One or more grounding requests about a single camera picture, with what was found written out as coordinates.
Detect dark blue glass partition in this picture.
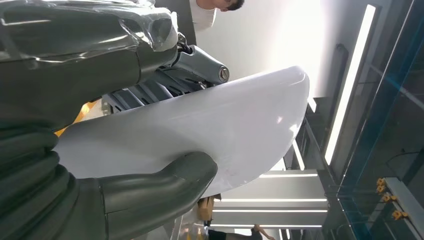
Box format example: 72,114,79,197
337,0,424,240

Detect brown cardboard box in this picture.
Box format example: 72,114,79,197
198,196,215,222

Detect yellow tape double frame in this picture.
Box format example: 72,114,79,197
53,99,101,137

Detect person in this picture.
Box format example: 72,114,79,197
188,0,246,32

